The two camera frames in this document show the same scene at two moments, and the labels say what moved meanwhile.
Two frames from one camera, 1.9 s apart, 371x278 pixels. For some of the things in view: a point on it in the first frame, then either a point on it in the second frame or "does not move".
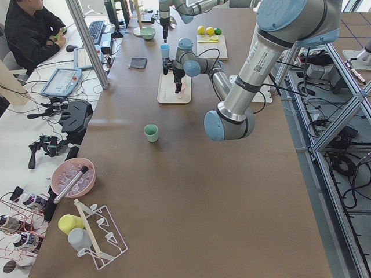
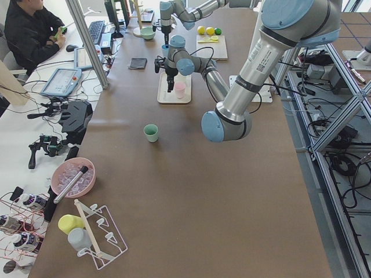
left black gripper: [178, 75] -> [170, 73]
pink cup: [181, 94] does not move
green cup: [151, 131] does not move
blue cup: [164, 50] does not move
